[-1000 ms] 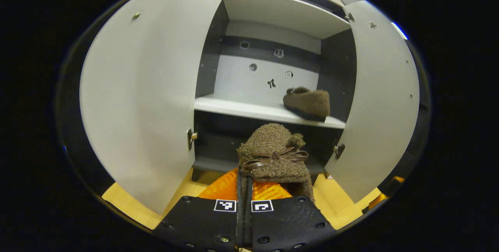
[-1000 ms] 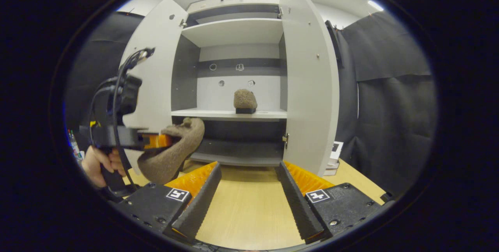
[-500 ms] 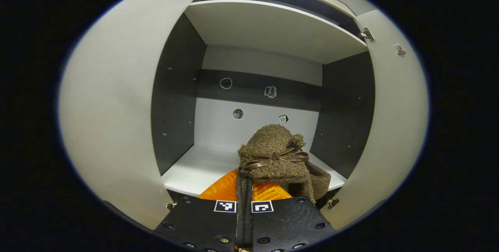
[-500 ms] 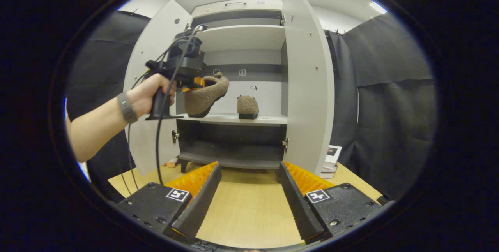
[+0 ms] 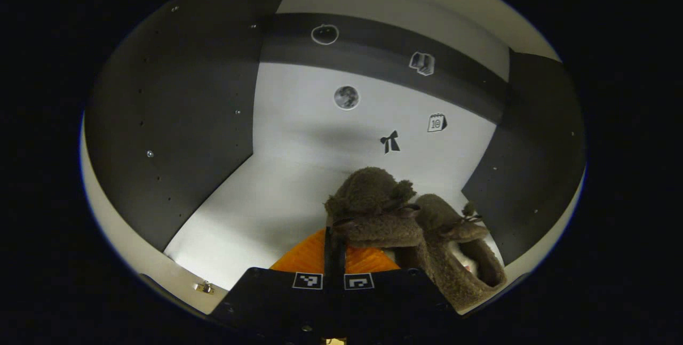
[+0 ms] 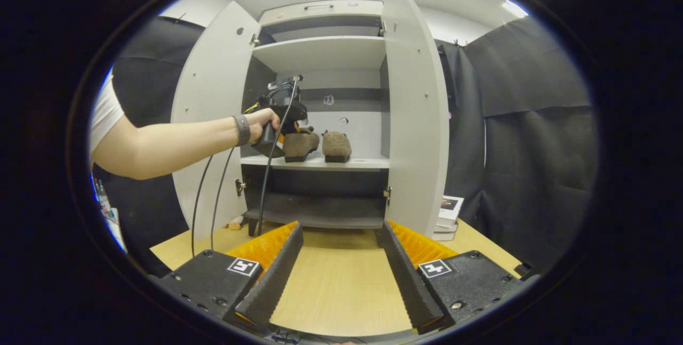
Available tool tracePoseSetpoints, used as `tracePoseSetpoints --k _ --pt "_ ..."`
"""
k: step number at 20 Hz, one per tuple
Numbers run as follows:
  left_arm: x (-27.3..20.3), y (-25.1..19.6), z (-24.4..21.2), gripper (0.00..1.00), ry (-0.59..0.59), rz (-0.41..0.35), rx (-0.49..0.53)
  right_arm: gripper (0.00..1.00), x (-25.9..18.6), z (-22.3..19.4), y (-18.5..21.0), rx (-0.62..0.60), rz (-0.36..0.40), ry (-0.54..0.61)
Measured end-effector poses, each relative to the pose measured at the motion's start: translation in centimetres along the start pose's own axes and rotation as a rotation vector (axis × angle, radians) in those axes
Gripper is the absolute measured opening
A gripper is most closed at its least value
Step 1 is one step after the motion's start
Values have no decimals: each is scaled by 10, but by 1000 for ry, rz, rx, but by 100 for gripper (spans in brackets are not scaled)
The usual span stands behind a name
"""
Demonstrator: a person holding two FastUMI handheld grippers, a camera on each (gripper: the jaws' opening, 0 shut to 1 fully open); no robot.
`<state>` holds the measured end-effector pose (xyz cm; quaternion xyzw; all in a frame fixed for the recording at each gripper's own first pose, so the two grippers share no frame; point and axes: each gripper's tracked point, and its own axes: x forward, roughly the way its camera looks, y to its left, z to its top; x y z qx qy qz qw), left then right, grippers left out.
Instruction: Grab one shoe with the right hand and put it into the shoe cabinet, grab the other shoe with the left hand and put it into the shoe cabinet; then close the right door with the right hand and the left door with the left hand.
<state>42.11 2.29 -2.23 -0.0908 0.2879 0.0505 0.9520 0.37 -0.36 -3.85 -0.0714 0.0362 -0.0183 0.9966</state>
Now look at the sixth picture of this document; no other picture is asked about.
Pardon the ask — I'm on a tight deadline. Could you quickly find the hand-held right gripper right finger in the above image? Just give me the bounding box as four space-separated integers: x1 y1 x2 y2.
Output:
374 220 526 335

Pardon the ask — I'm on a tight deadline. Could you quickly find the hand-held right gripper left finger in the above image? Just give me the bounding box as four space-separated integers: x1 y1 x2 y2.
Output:
159 221 305 331

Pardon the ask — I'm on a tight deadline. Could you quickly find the brown fuzzy shoe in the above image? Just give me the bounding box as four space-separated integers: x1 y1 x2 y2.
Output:
322 131 353 163
282 127 321 163

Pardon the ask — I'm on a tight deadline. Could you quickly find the white shoe cabinet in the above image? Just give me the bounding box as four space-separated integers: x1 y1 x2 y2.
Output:
240 0 393 236

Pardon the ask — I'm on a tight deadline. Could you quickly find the white shoe cabinet door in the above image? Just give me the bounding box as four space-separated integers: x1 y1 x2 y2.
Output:
171 1 262 242
382 0 450 239

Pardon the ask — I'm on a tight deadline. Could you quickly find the grey wristband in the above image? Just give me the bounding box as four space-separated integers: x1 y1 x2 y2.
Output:
233 114 251 147

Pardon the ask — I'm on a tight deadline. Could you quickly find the white shirt sleeve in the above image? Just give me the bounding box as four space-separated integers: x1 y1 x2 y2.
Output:
88 73 126 159

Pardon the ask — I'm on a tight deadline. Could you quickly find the black backdrop cloth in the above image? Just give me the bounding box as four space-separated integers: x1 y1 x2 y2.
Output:
104 14 598 276

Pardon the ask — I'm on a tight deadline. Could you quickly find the ceiling light panel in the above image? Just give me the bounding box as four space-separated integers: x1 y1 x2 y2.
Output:
502 0 529 18

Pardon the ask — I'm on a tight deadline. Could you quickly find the black cable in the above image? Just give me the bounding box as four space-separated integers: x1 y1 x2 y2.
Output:
258 75 300 237
210 147 236 253
190 154 215 258

